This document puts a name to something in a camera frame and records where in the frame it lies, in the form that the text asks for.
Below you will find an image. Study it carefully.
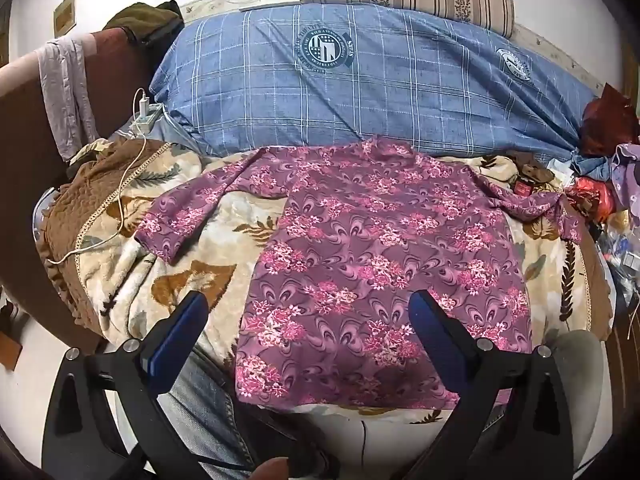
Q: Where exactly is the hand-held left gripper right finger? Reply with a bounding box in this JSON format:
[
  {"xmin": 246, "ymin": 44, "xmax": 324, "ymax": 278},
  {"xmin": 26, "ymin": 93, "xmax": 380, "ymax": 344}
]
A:
[{"xmin": 405, "ymin": 290, "xmax": 593, "ymax": 480}]

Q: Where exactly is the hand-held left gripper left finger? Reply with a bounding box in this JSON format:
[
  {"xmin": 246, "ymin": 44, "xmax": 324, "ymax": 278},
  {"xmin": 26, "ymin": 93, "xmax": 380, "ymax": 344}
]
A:
[{"xmin": 41, "ymin": 290, "xmax": 211, "ymax": 480}]

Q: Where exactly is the purple floral shirt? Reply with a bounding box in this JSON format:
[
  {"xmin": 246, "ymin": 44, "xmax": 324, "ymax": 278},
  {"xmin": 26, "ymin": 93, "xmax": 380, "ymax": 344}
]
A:
[{"xmin": 135, "ymin": 136, "xmax": 583, "ymax": 408}]

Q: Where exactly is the person's left hand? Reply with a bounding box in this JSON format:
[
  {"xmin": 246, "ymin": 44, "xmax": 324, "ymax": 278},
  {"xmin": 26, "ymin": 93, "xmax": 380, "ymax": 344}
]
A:
[{"xmin": 252, "ymin": 457, "xmax": 291, "ymax": 480}]

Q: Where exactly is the person's jeans leg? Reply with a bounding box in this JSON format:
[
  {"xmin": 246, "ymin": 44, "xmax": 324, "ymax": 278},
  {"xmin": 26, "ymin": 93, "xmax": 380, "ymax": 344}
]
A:
[{"xmin": 157, "ymin": 345, "xmax": 281, "ymax": 480}]

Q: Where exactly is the beige leaf-print blanket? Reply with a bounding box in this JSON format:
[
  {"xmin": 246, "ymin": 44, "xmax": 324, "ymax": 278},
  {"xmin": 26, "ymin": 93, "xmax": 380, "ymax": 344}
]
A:
[{"xmin": 65, "ymin": 140, "xmax": 616, "ymax": 418}]

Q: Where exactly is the grey round seat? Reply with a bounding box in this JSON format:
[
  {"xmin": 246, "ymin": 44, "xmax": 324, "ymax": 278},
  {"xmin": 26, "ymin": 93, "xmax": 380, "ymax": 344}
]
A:
[{"xmin": 500, "ymin": 330, "xmax": 608, "ymax": 480}]

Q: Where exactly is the brown quilted cover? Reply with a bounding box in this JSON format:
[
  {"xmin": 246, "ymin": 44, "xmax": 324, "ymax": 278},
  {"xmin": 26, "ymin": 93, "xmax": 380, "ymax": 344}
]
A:
[{"xmin": 37, "ymin": 140, "xmax": 173, "ymax": 331}]

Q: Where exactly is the small brown cloth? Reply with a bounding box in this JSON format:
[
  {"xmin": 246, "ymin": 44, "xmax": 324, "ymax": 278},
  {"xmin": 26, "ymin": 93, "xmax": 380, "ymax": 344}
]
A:
[{"xmin": 510, "ymin": 152, "xmax": 556, "ymax": 184}]

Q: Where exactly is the red plastic bag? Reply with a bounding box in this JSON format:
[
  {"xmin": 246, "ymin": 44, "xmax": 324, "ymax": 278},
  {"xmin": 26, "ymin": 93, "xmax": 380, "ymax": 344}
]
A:
[{"xmin": 570, "ymin": 177, "xmax": 613, "ymax": 221}]

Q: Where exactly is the white power strip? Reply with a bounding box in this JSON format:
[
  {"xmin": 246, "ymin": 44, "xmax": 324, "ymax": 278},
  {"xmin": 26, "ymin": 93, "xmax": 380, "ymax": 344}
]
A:
[{"xmin": 131, "ymin": 102, "xmax": 166, "ymax": 136}]

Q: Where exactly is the brown sofa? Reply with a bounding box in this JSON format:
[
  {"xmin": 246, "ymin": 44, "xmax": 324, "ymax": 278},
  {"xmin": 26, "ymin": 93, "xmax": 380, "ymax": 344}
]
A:
[{"xmin": 0, "ymin": 27, "xmax": 156, "ymax": 356}]

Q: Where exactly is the blue plaid quilt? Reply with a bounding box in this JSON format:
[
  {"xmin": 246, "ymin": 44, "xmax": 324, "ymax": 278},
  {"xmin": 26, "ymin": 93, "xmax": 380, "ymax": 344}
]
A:
[{"xmin": 149, "ymin": 2, "xmax": 601, "ymax": 158}]

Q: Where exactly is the dark red cloth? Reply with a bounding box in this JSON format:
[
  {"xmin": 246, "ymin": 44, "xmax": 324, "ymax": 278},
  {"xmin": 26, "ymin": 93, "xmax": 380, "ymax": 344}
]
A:
[{"xmin": 580, "ymin": 82, "xmax": 640, "ymax": 158}]

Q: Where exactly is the grey-pink cloth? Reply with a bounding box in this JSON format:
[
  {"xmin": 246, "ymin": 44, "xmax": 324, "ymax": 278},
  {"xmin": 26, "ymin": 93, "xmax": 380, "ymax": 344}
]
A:
[{"xmin": 37, "ymin": 37, "xmax": 101, "ymax": 161}]

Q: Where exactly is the olive green garment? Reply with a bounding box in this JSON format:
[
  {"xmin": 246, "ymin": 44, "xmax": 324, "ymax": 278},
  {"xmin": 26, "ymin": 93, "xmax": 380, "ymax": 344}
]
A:
[{"xmin": 102, "ymin": 0, "xmax": 186, "ymax": 43}]

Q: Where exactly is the white charging cable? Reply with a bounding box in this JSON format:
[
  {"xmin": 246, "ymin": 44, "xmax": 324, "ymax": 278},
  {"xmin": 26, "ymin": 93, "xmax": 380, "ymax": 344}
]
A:
[{"xmin": 49, "ymin": 87, "xmax": 150, "ymax": 265}]

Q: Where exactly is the small gold picture frame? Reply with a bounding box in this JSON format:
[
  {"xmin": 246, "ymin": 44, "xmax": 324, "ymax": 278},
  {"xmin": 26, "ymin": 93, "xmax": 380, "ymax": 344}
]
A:
[{"xmin": 52, "ymin": 0, "xmax": 77, "ymax": 36}]

